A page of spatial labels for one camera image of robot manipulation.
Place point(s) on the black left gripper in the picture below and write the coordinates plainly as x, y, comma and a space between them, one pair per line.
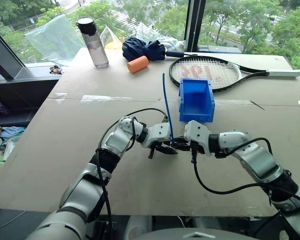
157, 145

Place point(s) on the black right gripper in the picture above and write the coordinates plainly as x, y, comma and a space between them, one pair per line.
195, 148

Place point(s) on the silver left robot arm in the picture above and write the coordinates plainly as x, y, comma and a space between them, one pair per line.
115, 143

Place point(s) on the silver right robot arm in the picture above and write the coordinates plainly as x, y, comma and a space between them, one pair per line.
260, 160

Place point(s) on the blue plastic bin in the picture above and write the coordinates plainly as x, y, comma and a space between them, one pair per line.
196, 112

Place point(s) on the clear tape strip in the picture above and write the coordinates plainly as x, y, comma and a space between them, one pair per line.
102, 98

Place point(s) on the orange foam cylinder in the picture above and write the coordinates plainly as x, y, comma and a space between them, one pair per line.
138, 64

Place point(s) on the grey robot torso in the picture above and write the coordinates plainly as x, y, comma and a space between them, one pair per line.
195, 235

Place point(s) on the black and white tennis racket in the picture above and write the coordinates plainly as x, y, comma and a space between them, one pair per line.
242, 68

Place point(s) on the navy folded umbrella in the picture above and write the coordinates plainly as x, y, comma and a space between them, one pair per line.
142, 48

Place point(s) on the crumpled clear plastic bag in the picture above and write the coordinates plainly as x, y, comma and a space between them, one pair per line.
152, 32

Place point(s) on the black window pillar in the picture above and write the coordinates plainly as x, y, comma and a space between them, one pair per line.
195, 25

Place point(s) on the clear bag with yellow item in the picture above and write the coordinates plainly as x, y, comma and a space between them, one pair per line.
112, 41

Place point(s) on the clear water bottle black lid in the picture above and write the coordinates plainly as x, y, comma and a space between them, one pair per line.
97, 47

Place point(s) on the small colourful gadget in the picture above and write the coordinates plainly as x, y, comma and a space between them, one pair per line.
56, 70

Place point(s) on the light blue cloth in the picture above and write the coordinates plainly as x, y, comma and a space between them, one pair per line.
13, 132

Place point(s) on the large clear plastic bag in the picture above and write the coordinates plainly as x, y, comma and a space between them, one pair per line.
55, 40

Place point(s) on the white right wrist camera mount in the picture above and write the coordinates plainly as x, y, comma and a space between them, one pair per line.
196, 132

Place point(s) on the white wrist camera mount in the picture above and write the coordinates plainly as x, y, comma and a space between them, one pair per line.
196, 132
158, 132

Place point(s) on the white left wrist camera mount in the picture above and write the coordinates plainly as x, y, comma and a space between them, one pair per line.
158, 132

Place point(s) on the slanted black window frame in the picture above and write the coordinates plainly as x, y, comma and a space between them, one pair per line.
7, 57

